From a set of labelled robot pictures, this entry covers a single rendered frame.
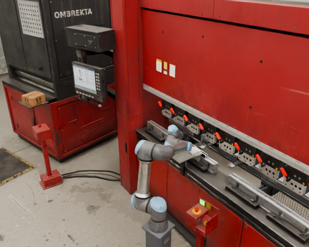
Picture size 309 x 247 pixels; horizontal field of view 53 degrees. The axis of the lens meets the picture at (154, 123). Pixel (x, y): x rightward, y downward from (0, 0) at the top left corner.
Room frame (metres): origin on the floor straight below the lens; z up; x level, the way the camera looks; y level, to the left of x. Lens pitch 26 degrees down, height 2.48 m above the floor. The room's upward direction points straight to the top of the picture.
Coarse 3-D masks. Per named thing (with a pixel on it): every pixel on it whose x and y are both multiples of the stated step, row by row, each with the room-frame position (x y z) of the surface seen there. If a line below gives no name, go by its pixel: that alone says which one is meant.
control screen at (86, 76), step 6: (78, 66) 3.20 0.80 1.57; (78, 72) 3.21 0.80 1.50; (84, 72) 3.15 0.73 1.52; (90, 72) 3.09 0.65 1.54; (78, 78) 3.22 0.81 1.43; (84, 78) 3.16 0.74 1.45; (90, 78) 3.10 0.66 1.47; (78, 84) 3.22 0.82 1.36; (84, 84) 3.16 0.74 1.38; (90, 84) 3.10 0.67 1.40; (90, 90) 3.11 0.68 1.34
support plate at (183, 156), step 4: (180, 152) 2.40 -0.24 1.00; (184, 152) 2.40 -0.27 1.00; (200, 152) 2.40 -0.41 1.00; (176, 156) 2.34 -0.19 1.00; (180, 156) 2.34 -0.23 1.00; (184, 156) 2.34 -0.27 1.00; (188, 156) 2.34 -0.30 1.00; (192, 156) 2.34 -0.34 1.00; (196, 156) 2.35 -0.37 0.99; (176, 160) 2.28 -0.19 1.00; (180, 160) 2.28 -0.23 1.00; (184, 160) 2.28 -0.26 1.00
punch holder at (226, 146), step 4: (224, 132) 2.17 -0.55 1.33; (220, 136) 2.20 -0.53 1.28; (224, 136) 2.16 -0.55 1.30; (228, 136) 2.13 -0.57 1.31; (232, 136) 2.10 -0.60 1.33; (224, 140) 2.16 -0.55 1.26; (228, 140) 2.13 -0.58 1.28; (232, 140) 2.09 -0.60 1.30; (236, 140) 2.09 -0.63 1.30; (220, 144) 2.19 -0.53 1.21; (224, 144) 2.15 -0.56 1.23; (228, 144) 2.12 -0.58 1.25; (224, 148) 2.15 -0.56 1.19; (228, 148) 2.12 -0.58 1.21; (232, 148) 2.08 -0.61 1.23; (228, 152) 2.11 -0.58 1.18; (232, 152) 2.08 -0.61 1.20; (236, 152) 2.11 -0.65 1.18
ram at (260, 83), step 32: (160, 32) 2.90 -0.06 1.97; (192, 32) 2.54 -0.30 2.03; (224, 32) 2.25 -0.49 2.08; (256, 32) 2.03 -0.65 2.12; (288, 32) 1.93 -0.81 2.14; (192, 64) 2.52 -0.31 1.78; (224, 64) 2.23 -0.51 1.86; (256, 64) 2.00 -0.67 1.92; (288, 64) 1.81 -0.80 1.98; (160, 96) 2.89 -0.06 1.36; (192, 96) 2.50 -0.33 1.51; (224, 96) 2.20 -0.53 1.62; (256, 96) 1.97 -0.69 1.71; (288, 96) 1.78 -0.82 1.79; (224, 128) 2.17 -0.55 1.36; (256, 128) 1.94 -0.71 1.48; (288, 128) 1.74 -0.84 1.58
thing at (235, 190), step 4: (228, 184) 2.07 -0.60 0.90; (228, 188) 2.02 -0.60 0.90; (236, 188) 2.01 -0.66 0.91; (232, 192) 1.98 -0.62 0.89; (236, 192) 1.96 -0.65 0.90; (240, 192) 1.96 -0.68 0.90; (236, 196) 1.95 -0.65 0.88; (240, 196) 1.92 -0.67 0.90; (244, 196) 1.92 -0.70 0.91; (248, 196) 1.92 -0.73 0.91; (244, 200) 1.88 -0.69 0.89; (248, 200) 1.86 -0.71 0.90; (248, 204) 1.85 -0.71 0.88; (252, 204) 1.82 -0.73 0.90; (256, 204) 1.82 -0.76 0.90
